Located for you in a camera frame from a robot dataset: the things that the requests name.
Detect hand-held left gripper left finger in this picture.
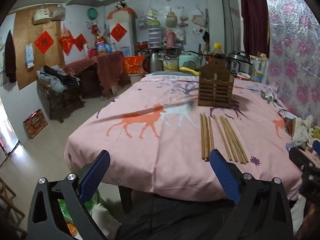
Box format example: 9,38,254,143
27,149,111,240

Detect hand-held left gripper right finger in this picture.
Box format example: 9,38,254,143
209,149,294,240

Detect group of wooden chopsticks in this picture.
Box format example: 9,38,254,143
200,112,249,164

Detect wooden chopstick holder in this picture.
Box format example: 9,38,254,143
197,59,235,109

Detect white knitted cloth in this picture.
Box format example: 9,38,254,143
292,115,315,145

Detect brown leather case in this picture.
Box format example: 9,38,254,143
284,117,297,137

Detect green plastic bag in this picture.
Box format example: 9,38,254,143
57,190,102,230

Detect white plastic bag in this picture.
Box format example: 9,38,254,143
92,202,122,240

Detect pink deer print tablecloth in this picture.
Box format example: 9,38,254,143
64,70,320,202

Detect person's dark pants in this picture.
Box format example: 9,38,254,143
112,192,240,240

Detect large metal spoon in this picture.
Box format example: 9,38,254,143
260,90,283,107

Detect wicker chair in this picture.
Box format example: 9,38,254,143
37,80,84,123

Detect colourful cardboard box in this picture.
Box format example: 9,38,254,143
23,109,48,139

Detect clear plastic oil bottle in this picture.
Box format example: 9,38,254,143
250,53,269,83

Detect pile of dark jackets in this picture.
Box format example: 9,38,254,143
37,65,82,93

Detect table with red cloth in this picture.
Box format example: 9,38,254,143
62,51,125,98

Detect silver black pressure cooker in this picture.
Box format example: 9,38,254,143
228,50,253,77

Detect orange gift bag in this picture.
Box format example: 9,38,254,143
123,56,145,75

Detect mint green rice cooker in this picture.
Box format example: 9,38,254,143
179,51,202,71

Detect dark sauce bottle yellow cap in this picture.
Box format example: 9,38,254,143
212,43,227,64

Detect steel pot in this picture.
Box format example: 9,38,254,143
162,56,180,72

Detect wooden door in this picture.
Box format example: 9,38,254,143
12,4,65,90

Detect steel electric kettle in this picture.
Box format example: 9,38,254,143
143,52,163,74

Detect large yellow oil bottle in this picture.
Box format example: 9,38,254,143
94,35,107,54

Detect blue face mask pack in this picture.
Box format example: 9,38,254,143
25,43,35,68

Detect red diamond paper on door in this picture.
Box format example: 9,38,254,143
34,31,55,54

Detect red diamond paper on refrigerator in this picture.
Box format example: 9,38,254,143
110,23,128,42

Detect white tote bag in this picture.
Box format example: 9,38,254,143
175,29,187,42

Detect dark red curtain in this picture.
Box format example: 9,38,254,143
239,0,269,58

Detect dark hanging coat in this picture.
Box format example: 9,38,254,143
4,29,17,83

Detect white refrigerator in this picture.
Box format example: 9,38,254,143
106,14,137,58

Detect plastic drawer unit green lid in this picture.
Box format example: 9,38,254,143
147,20,162,48

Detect plastic bag with red contents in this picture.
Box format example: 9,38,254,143
179,7,189,27

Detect beige hanging pouch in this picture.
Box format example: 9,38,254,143
166,11,178,28

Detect orange cloth cover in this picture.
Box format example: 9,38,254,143
107,8,137,20

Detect woven handbag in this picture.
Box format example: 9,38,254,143
32,5,52,25
51,4,66,21

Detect plastic bag with yellow contents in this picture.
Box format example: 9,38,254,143
146,7,159,21

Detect floral plastic wall sheet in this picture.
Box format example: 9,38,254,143
262,0,320,121

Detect red diamond paper on wall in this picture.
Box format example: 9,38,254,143
74,34,87,52

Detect green wall basin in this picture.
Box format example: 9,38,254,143
87,7,99,20

